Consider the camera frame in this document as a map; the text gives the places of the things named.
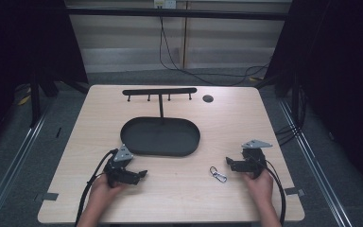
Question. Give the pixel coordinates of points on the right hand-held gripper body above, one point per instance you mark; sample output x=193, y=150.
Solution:
x=254, y=157

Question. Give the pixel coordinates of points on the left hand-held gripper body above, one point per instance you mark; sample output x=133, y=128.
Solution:
x=119, y=164

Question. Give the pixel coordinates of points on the person's right hand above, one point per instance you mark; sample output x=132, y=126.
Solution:
x=260, y=187

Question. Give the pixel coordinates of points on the person's left hand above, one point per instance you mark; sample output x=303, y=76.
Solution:
x=102, y=189

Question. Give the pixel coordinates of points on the black hook stand with tray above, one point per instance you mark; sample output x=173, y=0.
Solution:
x=160, y=136

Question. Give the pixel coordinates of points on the grey tape strip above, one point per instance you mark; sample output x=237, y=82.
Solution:
x=48, y=196
x=294, y=191

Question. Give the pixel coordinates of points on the black round table grommet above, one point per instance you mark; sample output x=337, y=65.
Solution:
x=208, y=98

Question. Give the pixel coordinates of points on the small black floor stick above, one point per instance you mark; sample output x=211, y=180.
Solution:
x=58, y=132

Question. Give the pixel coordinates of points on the black metal stand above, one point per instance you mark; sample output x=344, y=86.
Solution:
x=295, y=97
x=35, y=101

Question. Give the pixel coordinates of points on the black curtain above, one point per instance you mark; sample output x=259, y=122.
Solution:
x=337, y=78
x=22, y=41

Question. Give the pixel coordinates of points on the yellow floor marker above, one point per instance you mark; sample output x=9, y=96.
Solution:
x=24, y=99

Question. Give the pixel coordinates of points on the black horizontal metal bar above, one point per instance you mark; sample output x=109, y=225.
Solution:
x=176, y=13

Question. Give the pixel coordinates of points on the silver floor rail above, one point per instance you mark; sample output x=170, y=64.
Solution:
x=9, y=170
x=315, y=164

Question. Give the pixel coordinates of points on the white wall socket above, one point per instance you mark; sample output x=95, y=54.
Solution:
x=165, y=3

